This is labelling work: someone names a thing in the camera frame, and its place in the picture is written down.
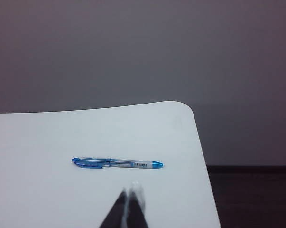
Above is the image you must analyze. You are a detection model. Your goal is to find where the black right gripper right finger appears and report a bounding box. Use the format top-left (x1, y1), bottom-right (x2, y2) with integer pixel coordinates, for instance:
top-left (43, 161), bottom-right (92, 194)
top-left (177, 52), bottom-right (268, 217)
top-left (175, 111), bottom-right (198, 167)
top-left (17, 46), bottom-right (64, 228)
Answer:
top-left (126, 181), bottom-right (150, 228)

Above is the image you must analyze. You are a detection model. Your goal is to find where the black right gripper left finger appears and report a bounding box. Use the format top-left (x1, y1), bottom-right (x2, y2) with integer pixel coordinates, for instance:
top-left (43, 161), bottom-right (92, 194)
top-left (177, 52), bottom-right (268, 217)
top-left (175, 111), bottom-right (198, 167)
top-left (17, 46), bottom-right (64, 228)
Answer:
top-left (98, 187), bottom-right (127, 228)

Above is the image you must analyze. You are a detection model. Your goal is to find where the blue transparent ballpoint pen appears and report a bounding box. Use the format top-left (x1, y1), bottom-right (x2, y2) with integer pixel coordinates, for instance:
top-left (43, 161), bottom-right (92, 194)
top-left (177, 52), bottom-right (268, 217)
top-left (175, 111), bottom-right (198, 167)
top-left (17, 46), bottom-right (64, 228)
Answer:
top-left (71, 157), bottom-right (164, 170)

